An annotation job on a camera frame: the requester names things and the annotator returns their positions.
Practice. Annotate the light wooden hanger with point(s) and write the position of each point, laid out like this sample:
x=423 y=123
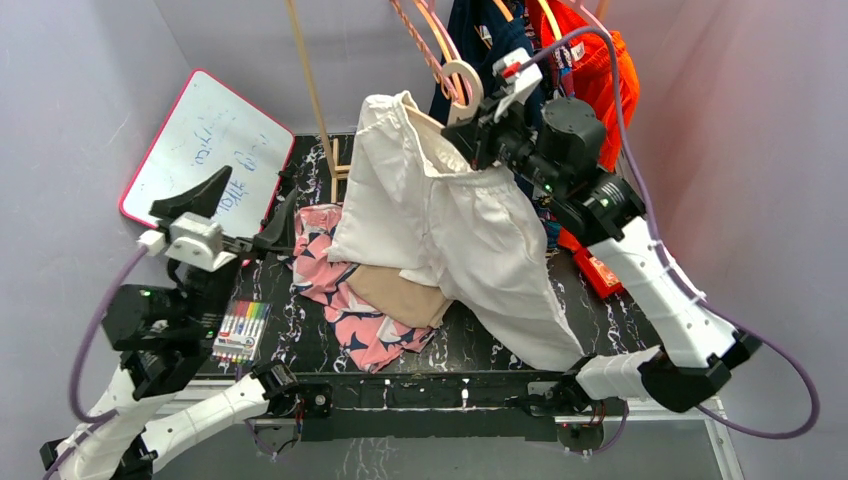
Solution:
x=469 y=91

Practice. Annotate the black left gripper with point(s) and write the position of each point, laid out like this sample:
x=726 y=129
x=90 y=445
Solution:
x=204 y=200

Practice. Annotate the pink shark print shorts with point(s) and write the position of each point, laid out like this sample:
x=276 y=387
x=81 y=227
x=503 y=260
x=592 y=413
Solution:
x=369 y=337

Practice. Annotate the white shorts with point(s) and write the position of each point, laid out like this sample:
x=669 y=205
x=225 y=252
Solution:
x=413 y=203

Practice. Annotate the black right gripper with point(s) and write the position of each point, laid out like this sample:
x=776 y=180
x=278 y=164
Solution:
x=475 y=137

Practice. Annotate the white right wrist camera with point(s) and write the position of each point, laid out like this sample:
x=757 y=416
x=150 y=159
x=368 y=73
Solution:
x=519 y=77

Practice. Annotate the coloured marker pack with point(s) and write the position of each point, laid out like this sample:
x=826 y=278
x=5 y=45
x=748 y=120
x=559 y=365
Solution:
x=240 y=334

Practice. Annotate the pink framed whiteboard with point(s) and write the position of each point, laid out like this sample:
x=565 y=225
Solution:
x=208 y=127

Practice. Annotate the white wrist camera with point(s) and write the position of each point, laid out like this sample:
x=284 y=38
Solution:
x=519 y=77
x=190 y=239

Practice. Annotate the beige shorts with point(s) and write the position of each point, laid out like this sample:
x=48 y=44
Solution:
x=409 y=303

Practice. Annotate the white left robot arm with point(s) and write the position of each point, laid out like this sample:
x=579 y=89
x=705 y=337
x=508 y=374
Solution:
x=157 y=324

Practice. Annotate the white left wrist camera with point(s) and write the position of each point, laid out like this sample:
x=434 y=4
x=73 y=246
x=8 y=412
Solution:
x=190 y=239

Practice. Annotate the colourful print hanging shorts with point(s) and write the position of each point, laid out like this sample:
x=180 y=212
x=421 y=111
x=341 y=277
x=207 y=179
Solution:
x=560 y=60

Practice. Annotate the red plastic bin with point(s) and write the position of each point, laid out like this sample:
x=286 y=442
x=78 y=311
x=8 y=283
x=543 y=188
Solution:
x=601 y=278

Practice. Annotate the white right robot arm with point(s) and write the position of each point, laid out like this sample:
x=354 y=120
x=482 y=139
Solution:
x=698 y=350

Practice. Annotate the orange hanging shorts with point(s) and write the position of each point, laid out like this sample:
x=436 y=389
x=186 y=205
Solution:
x=591 y=77

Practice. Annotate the navy blue hanging shorts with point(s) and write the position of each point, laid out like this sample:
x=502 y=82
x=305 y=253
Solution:
x=483 y=35

